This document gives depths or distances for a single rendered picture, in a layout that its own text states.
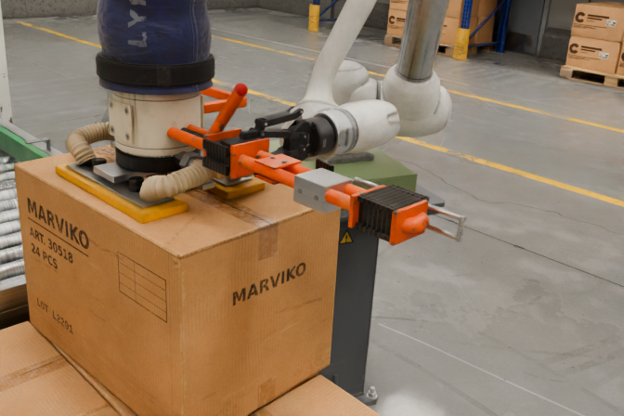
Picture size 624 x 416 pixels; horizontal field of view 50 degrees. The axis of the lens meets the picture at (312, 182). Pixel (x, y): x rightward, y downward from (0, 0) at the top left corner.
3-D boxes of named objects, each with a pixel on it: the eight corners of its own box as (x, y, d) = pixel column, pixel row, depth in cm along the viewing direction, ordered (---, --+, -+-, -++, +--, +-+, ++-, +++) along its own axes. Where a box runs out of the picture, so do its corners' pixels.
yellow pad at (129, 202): (55, 174, 141) (53, 150, 140) (98, 164, 148) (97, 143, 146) (142, 225, 119) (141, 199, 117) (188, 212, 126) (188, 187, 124)
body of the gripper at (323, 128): (336, 118, 129) (301, 125, 122) (333, 160, 132) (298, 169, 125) (309, 110, 134) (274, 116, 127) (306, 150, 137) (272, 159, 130)
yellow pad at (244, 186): (135, 157, 154) (134, 136, 153) (172, 149, 161) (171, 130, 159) (227, 201, 132) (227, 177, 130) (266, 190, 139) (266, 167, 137)
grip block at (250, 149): (199, 167, 120) (199, 135, 118) (241, 157, 126) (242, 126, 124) (228, 180, 114) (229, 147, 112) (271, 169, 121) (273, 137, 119)
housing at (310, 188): (291, 201, 106) (292, 175, 105) (320, 192, 111) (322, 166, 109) (322, 215, 102) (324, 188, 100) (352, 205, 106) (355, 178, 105)
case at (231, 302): (30, 323, 160) (12, 162, 146) (169, 271, 188) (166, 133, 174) (184, 455, 122) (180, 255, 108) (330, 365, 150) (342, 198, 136)
